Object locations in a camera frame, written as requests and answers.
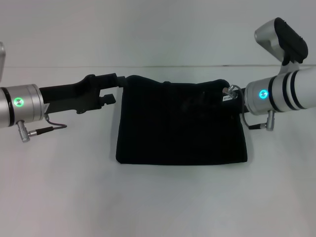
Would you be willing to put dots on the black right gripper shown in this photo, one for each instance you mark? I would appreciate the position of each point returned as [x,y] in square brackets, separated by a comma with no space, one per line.
[237,103]

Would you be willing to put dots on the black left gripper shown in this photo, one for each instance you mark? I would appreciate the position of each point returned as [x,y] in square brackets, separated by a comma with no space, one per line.
[74,95]

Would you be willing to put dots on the black t-shirt with white print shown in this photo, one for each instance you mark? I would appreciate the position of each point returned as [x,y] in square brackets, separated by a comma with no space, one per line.
[180,128]

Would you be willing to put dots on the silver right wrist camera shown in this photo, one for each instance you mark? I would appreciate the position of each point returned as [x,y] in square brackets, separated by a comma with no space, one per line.
[281,39]

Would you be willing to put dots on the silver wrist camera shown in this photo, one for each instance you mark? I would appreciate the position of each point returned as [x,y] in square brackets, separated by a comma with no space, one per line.
[2,61]
[281,39]

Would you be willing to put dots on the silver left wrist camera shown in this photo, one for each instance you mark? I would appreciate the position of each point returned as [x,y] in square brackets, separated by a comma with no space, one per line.
[2,61]

